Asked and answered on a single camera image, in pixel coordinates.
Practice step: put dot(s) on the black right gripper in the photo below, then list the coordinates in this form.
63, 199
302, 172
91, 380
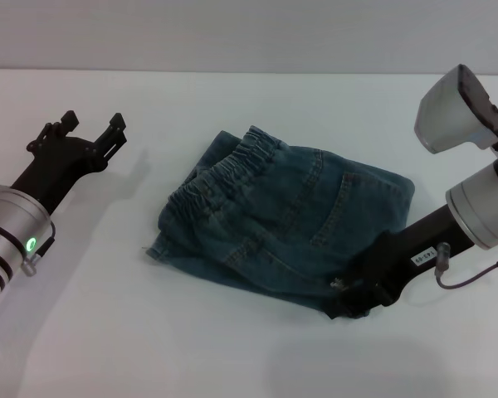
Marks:
415, 248

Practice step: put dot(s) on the blue denim shorts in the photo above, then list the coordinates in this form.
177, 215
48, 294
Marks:
282, 219

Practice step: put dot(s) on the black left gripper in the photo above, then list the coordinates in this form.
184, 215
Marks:
54, 166

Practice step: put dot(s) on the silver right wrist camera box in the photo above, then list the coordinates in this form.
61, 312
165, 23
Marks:
448, 112

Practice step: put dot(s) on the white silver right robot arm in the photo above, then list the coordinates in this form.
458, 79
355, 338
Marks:
485, 203

